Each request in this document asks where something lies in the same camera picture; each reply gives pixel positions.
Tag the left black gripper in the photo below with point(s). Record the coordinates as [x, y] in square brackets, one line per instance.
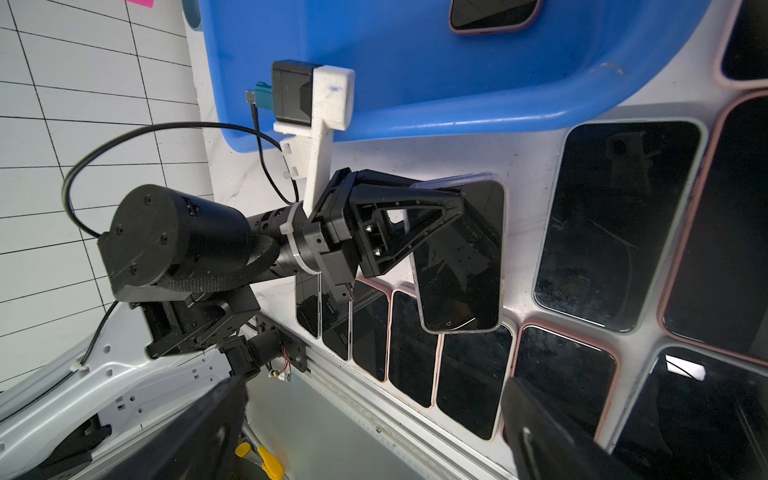
[391, 215]

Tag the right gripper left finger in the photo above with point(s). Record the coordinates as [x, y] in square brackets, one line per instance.
[199, 444]

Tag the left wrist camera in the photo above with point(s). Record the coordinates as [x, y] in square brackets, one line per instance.
[310, 103]

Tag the aluminium mounting rail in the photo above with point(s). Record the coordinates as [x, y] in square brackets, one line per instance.
[335, 422]

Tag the black phone stack top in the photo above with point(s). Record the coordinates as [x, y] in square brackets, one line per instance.
[616, 196]

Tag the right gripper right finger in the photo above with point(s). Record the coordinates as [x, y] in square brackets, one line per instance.
[546, 444]

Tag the black phone stack under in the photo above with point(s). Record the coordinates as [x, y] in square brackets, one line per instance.
[716, 294]

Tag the black phone removed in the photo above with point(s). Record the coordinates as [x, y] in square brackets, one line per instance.
[741, 59]
[413, 350]
[576, 375]
[472, 373]
[370, 328]

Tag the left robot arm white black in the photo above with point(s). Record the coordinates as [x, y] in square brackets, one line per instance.
[159, 390]

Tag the black phone row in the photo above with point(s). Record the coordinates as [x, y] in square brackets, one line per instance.
[307, 290]

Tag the blue grey saucer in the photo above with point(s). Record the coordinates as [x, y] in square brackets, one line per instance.
[192, 15]

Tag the blue plastic storage box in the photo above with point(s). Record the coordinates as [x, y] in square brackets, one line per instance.
[415, 77]

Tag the yellow handled tool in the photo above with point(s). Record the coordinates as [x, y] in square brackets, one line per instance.
[260, 456]

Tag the black phone stack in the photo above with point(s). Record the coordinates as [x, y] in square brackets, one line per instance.
[616, 196]
[458, 270]

